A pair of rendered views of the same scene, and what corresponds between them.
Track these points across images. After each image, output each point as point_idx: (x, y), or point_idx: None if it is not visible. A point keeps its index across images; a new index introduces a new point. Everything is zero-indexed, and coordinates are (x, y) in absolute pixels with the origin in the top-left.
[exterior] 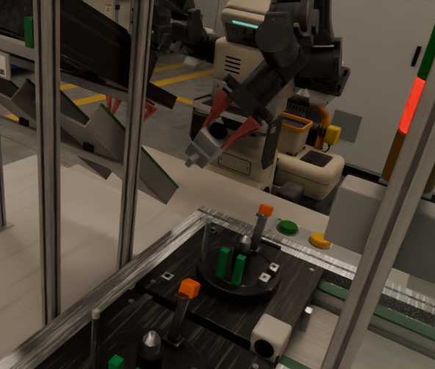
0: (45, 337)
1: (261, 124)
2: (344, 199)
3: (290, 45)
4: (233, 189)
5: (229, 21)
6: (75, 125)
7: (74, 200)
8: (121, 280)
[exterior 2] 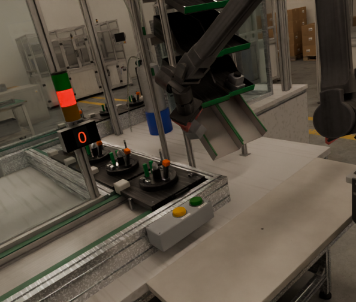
0: (150, 156)
1: (174, 120)
2: None
3: (156, 81)
4: (318, 221)
5: None
6: None
7: (273, 164)
8: (170, 163)
